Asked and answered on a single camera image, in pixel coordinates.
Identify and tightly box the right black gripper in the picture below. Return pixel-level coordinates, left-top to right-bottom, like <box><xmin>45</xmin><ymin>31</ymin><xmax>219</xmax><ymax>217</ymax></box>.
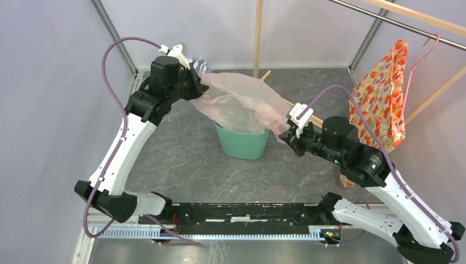
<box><xmin>279</xmin><ymin>118</ymin><xmax>345</xmax><ymax>164</ymax></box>

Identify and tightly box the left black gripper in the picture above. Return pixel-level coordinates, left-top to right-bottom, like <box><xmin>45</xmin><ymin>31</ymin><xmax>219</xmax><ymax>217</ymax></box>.
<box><xmin>168</xmin><ymin>63</ymin><xmax>210</xmax><ymax>104</ymax></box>

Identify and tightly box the pink plastic trash bag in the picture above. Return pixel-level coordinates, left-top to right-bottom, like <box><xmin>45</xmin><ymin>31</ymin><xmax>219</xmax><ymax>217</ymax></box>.
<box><xmin>191</xmin><ymin>73</ymin><xmax>291</xmax><ymax>144</ymax></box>

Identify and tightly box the green trash bin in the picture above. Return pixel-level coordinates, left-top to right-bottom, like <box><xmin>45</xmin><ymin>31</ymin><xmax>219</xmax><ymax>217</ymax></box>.
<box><xmin>214</xmin><ymin>122</ymin><xmax>270</xmax><ymax>160</ymax></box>

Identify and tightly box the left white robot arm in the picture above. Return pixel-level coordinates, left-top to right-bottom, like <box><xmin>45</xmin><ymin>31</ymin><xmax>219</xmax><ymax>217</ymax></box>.
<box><xmin>74</xmin><ymin>54</ymin><xmax>208</xmax><ymax>224</ymax></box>

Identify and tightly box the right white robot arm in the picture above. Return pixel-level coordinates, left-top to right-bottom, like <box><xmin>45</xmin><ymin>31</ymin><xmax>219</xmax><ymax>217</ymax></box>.
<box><xmin>280</xmin><ymin>117</ymin><xmax>465</xmax><ymax>263</ymax></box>

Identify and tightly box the blue striped cloth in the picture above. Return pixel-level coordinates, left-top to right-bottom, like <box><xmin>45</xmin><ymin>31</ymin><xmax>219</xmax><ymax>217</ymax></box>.
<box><xmin>188</xmin><ymin>57</ymin><xmax>213</xmax><ymax>74</ymax></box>

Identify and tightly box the floral orange garment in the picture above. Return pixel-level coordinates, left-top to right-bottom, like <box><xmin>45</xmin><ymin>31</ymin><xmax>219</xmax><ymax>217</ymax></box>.
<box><xmin>340</xmin><ymin>39</ymin><xmax>409</xmax><ymax>189</ymax></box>

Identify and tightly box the pink clothes hanger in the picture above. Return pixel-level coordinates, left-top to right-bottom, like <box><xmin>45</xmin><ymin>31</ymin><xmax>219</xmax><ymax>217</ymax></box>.
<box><xmin>402</xmin><ymin>33</ymin><xmax>440</xmax><ymax>116</ymax></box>

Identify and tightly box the metal hanging rod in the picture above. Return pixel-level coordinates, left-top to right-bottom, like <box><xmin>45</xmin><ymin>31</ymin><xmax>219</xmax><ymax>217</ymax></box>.
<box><xmin>330</xmin><ymin>0</ymin><xmax>465</xmax><ymax>51</ymax></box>

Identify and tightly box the wooden clothes rack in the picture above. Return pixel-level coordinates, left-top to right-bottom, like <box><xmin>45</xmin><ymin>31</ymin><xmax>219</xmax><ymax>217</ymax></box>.
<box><xmin>253</xmin><ymin>1</ymin><xmax>465</xmax><ymax>124</ymax></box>

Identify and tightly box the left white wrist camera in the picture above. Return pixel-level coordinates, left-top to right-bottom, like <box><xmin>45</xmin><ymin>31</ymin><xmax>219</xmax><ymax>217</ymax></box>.
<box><xmin>159</xmin><ymin>42</ymin><xmax>191</xmax><ymax>69</ymax></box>

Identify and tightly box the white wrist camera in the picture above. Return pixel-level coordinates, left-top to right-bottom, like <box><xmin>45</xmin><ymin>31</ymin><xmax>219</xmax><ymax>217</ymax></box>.
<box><xmin>287</xmin><ymin>103</ymin><xmax>314</xmax><ymax>138</ymax></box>
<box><xmin>159</xmin><ymin>42</ymin><xmax>191</xmax><ymax>69</ymax></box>

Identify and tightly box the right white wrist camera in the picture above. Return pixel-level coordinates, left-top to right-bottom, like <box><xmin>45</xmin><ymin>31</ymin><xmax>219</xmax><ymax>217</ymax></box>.
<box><xmin>287</xmin><ymin>103</ymin><xmax>314</xmax><ymax>138</ymax></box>

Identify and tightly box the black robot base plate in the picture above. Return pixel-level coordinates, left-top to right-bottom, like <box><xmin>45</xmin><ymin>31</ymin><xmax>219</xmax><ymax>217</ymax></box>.
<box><xmin>138</xmin><ymin>194</ymin><xmax>340</xmax><ymax>235</ymax></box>

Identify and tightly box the slotted cable duct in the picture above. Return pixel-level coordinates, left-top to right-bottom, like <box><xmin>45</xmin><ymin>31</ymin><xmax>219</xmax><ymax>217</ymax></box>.
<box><xmin>95</xmin><ymin>226</ymin><xmax>329</xmax><ymax>241</ymax></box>

